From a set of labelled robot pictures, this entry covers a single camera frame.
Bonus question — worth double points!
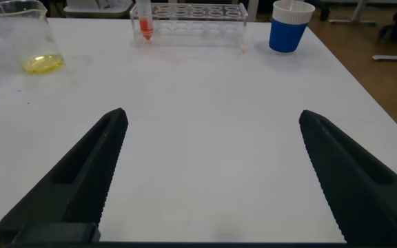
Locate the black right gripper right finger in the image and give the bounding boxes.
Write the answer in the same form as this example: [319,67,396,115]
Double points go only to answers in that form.
[298,109,397,246]

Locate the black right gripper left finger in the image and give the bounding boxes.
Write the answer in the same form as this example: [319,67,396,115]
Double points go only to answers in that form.
[0,107,130,244]

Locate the clear glass beaker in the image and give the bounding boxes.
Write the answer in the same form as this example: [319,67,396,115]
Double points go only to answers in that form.
[0,0,65,75]

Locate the red pigment test tube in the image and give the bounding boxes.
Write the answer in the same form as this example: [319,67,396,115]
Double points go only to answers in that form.
[135,0,155,42]

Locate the clear acrylic test tube rack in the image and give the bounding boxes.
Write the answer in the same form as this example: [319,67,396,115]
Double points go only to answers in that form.
[129,2,249,48]

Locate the blue white paper cup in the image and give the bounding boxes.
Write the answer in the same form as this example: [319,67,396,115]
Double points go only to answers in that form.
[268,0,316,54]

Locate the long white desk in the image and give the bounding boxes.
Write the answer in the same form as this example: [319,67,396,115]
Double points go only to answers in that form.
[328,0,397,63]

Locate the white standing desk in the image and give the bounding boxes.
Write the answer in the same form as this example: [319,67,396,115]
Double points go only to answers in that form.
[246,0,260,23]

